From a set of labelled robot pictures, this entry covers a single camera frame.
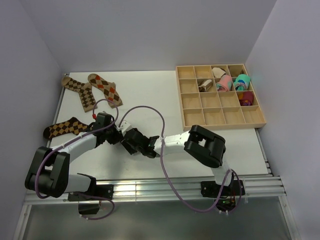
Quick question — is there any cream rolled sock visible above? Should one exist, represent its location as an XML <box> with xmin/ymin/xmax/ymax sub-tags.
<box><xmin>212</xmin><ymin>67</ymin><xmax>226</xmax><ymax>78</ymax></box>

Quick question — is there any brown yellow argyle sock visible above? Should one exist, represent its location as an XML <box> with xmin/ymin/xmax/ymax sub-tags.
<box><xmin>43</xmin><ymin>117</ymin><xmax>92</xmax><ymax>140</ymax></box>

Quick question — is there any tan orange argyle sock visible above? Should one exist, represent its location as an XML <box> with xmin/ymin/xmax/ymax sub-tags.
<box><xmin>87</xmin><ymin>73</ymin><xmax>123</xmax><ymax>107</ymax></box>

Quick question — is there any maroon rolled sock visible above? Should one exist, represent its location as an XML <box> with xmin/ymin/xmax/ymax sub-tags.
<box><xmin>238</xmin><ymin>91</ymin><xmax>254</xmax><ymax>106</ymax></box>

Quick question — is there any teal rolled sock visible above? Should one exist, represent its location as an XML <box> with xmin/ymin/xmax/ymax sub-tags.
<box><xmin>234</xmin><ymin>74</ymin><xmax>251</xmax><ymax>91</ymax></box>

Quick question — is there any tan brown argyle sock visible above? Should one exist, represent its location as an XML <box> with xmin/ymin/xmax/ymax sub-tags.
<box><xmin>61</xmin><ymin>76</ymin><xmax>96</xmax><ymax>113</ymax></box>

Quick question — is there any brown tan striped sock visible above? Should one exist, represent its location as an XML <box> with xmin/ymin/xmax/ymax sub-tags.
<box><xmin>198</xmin><ymin>79</ymin><xmax>213</xmax><ymax>93</ymax></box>

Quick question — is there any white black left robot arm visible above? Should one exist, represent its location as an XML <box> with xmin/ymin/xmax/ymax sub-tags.
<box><xmin>24</xmin><ymin>112</ymin><xmax>123</xmax><ymax>200</ymax></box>

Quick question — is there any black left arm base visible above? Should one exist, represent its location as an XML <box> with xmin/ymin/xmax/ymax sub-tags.
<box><xmin>67</xmin><ymin>184</ymin><xmax>114</xmax><ymax>216</ymax></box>

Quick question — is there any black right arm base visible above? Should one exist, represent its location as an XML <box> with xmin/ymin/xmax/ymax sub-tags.
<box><xmin>200</xmin><ymin>180</ymin><xmax>246</xmax><ymax>212</ymax></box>

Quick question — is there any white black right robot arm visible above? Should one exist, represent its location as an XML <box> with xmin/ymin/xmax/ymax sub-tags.
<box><xmin>118</xmin><ymin>122</ymin><xmax>234</xmax><ymax>195</ymax></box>

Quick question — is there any pink rolled sock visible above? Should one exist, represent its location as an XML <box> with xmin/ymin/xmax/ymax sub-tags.
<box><xmin>216</xmin><ymin>74</ymin><xmax>233</xmax><ymax>92</ymax></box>

